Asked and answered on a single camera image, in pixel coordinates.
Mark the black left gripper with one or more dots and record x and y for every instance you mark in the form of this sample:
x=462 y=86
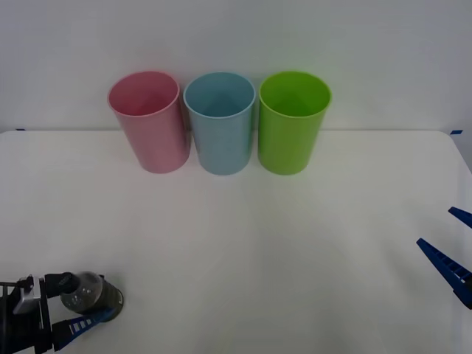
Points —
x=22 y=333

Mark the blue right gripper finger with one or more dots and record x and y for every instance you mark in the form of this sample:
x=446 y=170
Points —
x=462 y=217
x=450 y=267

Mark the clear plastic bottle dark cap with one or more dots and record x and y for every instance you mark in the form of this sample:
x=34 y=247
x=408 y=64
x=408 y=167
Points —
x=97 y=293

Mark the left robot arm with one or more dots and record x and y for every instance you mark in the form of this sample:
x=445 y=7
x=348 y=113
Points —
x=26 y=295

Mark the pink plastic bin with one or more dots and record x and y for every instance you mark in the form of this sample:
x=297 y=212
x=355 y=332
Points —
x=158 y=144

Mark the green plastic bin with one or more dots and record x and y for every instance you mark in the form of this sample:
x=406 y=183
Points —
x=285 y=147

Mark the pale blue plastic bin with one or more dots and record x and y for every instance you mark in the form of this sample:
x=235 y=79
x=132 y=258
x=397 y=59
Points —
x=225 y=147

